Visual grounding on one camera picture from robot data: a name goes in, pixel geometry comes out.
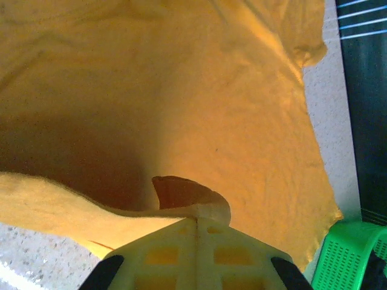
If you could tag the black t-shirt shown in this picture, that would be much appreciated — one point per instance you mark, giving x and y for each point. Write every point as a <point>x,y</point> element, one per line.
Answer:
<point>379,272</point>

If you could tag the orange t-shirt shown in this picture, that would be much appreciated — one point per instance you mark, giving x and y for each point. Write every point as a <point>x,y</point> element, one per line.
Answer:
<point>181,105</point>

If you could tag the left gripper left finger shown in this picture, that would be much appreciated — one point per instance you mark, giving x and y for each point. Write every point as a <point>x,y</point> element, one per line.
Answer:
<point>145,256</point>

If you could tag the green plastic basket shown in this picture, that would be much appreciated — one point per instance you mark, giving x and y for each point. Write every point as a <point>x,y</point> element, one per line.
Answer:
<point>338,259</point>

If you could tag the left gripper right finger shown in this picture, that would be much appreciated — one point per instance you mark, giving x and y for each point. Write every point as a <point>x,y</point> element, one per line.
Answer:
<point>242,256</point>

